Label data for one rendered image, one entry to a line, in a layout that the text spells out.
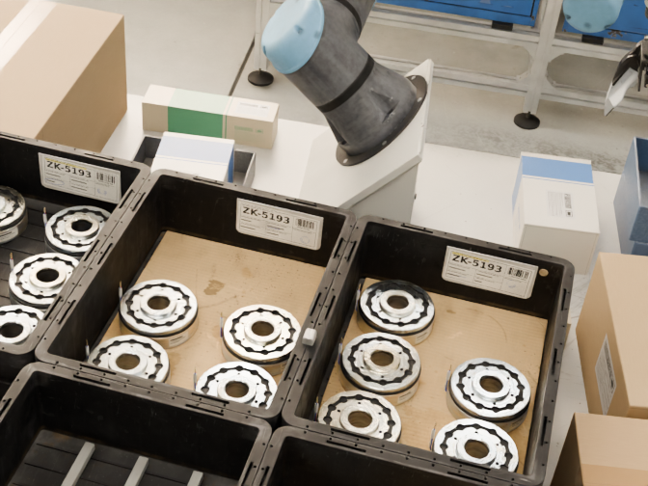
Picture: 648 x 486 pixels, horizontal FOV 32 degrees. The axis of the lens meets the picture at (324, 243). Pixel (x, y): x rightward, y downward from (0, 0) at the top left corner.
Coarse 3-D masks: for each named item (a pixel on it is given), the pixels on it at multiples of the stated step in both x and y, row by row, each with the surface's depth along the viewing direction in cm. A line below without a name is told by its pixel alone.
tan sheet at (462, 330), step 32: (352, 320) 155; (448, 320) 157; (480, 320) 157; (512, 320) 158; (544, 320) 158; (448, 352) 152; (480, 352) 152; (512, 352) 153; (416, 416) 143; (448, 416) 143
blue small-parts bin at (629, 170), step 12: (636, 144) 194; (636, 156) 189; (624, 168) 198; (636, 168) 187; (636, 180) 184; (636, 192) 183; (636, 204) 181; (636, 216) 180; (636, 228) 181; (636, 240) 183
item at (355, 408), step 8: (344, 408) 138; (352, 408) 138; (360, 408) 138; (368, 408) 138; (344, 416) 137; (368, 416) 138; (376, 416) 138; (344, 424) 136; (376, 424) 136; (360, 432) 135; (368, 432) 135
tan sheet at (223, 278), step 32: (160, 256) 162; (192, 256) 163; (224, 256) 163; (256, 256) 164; (192, 288) 158; (224, 288) 158; (256, 288) 159; (288, 288) 159; (224, 320) 153; (192, 352) 148; (192, 384) 144
